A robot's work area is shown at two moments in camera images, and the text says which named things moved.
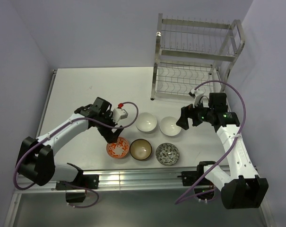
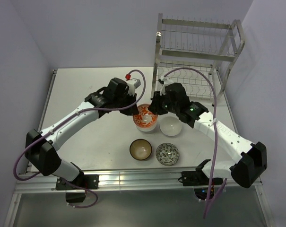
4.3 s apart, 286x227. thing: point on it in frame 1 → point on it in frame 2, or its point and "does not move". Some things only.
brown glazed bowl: [141, 149] does not move
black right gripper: [190, 111] → [155, 106]
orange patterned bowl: [119, 149] → [145, 120]
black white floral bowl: [167, 154] does not move
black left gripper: [109, 136] → [129, 111]
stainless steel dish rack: [192, 54] does not move
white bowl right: [168, 126] does not move
